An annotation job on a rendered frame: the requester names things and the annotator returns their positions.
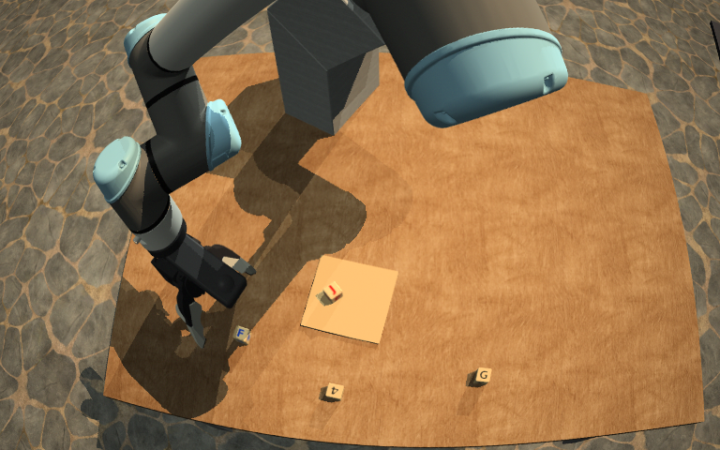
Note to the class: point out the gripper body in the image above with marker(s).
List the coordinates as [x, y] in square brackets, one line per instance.
[171, 274]

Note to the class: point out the beige letter block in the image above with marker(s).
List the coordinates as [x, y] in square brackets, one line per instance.
[332, 292]
[482, 375]
[334, 391]
[242, 334]

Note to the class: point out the light orange mat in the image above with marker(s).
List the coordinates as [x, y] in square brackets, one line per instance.
[361, 312]

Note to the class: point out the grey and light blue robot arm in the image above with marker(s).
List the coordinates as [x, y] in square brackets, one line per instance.
[460, 60]

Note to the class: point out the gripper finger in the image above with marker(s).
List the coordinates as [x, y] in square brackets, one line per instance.
[232, 259]
[191, 315]

